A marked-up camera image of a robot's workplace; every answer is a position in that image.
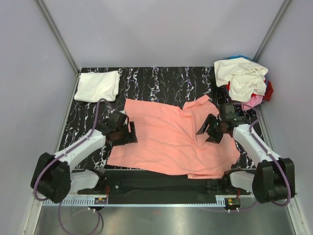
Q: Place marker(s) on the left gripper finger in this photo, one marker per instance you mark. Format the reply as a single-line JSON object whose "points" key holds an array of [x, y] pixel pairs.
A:
{"points": [[121, 142], [132, 133]]}

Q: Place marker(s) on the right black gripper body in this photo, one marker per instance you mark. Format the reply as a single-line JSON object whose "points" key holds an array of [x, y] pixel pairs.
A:
{"points": [[215, 125]]}

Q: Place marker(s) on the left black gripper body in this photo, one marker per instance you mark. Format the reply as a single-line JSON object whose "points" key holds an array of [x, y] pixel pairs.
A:
{"points": [[123, 132]]}

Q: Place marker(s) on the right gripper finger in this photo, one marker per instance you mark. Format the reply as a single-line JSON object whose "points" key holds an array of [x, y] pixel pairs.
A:
{"points": [[205, 124], [214, 138]]}

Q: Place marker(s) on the salmon pink t shirt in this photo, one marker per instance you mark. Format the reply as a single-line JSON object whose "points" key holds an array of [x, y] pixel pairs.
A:
{"points": [[168, 143]]}

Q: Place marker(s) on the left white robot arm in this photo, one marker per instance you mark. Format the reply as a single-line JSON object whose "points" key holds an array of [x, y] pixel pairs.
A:
{"points": [[54, 179]]}

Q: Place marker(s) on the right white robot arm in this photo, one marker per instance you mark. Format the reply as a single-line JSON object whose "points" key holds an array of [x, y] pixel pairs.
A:
{"points": [[274, 177]]}

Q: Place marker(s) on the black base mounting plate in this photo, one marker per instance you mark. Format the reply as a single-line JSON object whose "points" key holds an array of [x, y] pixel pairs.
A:
{"points": [[142, 187]]}

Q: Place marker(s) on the pink garment in pile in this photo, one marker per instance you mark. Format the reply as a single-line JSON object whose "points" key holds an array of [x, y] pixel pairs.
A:
{"points": [[254, 101]]}

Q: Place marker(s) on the folded white t shirt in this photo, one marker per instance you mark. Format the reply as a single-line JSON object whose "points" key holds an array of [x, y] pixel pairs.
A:
{"points": [[95, 86]]}

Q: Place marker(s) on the crumpled cream t shirt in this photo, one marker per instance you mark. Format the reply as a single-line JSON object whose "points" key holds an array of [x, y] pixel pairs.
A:
{"points": [[243, 77]]}

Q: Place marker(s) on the red garment in pile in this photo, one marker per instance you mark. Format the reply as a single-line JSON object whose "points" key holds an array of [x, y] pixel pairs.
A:
{"points": [[266, 97]]}

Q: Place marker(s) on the blue garment in pile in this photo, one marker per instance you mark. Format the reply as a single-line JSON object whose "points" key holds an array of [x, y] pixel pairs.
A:
{"points": [[239, 56]]}

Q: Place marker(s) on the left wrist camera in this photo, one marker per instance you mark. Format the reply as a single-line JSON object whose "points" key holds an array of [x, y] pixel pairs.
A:
{"points": [[118, 119]]}

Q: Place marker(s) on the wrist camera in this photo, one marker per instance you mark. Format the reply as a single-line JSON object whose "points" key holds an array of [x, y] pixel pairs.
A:
{"points": [[118, 119], [227, 111]]}

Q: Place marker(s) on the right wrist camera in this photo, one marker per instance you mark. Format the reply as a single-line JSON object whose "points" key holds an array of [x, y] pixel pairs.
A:
{"points": [[227, 111]]}

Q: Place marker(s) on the slotted grey cable duct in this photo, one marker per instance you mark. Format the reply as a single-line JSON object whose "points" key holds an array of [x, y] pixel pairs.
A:
{"points": [[100, 202]]}

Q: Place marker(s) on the right aluminium rail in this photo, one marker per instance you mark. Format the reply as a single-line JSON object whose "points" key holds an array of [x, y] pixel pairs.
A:
{"points": [[298, 219]]}

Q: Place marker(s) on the left aluminium frame post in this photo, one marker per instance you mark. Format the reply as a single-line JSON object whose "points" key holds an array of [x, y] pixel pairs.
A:
{"points": [[48, 17]]}

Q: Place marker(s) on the aluminium frame post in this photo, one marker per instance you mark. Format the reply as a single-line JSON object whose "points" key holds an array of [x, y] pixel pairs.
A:
{"points": [[48, 17], [271, 30]]}

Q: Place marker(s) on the right aluminium frame post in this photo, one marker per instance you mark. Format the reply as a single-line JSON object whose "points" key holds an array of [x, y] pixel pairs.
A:
{"points": [[271, 30]]}

